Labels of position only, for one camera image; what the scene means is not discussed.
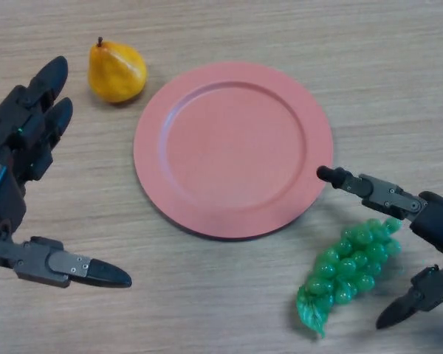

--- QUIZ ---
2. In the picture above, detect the yellow pear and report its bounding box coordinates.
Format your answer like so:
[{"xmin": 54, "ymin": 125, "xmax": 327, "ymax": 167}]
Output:
[{"xmin": 87, "ymin": 35, "xmax": 148, "ymax": 104}]

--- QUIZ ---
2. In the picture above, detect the green grapes bunch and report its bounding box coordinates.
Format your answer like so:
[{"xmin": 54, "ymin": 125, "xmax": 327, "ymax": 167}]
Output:
[{"xmin": 295, "ymin": 216, "xmax": 403, "ymax": 339}]

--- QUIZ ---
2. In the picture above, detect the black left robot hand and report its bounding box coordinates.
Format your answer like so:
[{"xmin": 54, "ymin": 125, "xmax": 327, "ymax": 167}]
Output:
[{"xmin": 0, "ymin": 55, "xmax": 133, "ymax": 289}]

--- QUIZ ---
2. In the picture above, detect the pink round plate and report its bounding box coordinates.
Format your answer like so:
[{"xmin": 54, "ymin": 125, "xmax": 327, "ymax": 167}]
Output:
[{"xmin": 133, "ymin": 60, "xmax": 334, "ymax": 243}]

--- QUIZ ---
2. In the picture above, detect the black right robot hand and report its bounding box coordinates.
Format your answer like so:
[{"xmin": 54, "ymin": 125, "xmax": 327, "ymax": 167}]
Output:
[{"xmin": 316, "ymin": 165, "xmax": 443, "ymax": 330}]

